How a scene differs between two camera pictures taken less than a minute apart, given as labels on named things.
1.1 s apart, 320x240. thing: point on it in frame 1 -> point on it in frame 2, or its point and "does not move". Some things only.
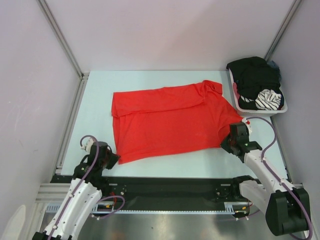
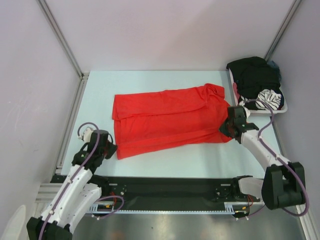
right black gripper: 224,145 -> 222,128
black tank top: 251,75 does not move
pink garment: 236,90 does not move
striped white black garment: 267,99 does not move
